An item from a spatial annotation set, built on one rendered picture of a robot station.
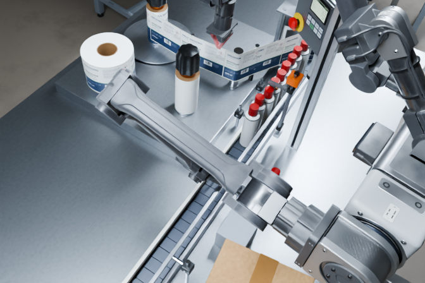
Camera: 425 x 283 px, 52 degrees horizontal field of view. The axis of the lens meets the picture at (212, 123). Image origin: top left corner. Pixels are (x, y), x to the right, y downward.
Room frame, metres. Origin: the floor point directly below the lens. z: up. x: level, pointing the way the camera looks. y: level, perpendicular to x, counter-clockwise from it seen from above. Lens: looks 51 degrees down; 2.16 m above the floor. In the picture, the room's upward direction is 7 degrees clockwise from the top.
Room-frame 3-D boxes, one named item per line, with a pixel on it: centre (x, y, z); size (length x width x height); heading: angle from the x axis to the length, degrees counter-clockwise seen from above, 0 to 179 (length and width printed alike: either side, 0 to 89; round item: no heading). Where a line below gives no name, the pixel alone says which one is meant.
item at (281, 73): (1.16, -0.23, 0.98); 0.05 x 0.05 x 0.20
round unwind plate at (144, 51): (1.48, 0.28, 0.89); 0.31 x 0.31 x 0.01
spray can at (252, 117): (0.98, -0.13, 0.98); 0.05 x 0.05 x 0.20
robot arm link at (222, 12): (1.13, 0.01, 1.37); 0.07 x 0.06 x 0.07; 57
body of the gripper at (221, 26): (1.13, 0.01, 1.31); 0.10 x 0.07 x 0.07; 154
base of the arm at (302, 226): (0.37, -0.18, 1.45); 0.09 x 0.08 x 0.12; 146
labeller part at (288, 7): (1.48, -0.28, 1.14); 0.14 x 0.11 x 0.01; 153
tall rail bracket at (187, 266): (0.46, 0.04, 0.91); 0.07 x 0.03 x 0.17; 63
